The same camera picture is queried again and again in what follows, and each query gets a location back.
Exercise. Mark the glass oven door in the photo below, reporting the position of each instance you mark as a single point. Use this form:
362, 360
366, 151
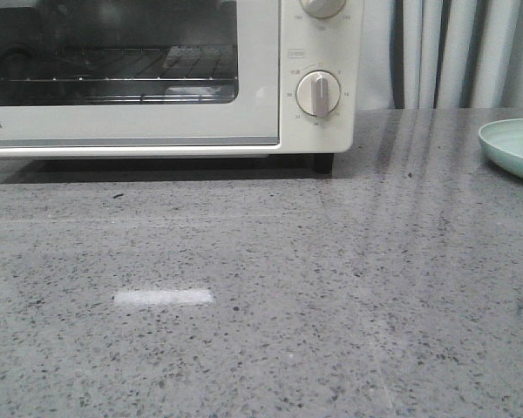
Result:
44, 27

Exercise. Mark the black oven foot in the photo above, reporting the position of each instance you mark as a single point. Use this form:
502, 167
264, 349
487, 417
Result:
323, 163

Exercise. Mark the white toaster oven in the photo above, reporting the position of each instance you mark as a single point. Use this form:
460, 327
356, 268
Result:
306, 44

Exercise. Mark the lower timer knob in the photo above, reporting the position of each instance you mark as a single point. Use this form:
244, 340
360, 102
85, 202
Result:
318, 93

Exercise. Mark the white tape strip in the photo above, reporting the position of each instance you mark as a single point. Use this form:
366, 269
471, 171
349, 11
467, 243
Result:
164, 297

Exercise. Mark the upper temperature knob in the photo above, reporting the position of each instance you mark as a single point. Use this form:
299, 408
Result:
322, 9

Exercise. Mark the grey curtain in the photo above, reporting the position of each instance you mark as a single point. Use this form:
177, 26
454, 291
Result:
441, 55

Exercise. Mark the light green plate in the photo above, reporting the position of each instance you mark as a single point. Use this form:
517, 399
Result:
502, 142

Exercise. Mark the wire oven rack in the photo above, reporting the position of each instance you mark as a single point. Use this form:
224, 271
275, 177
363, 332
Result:
190, 75

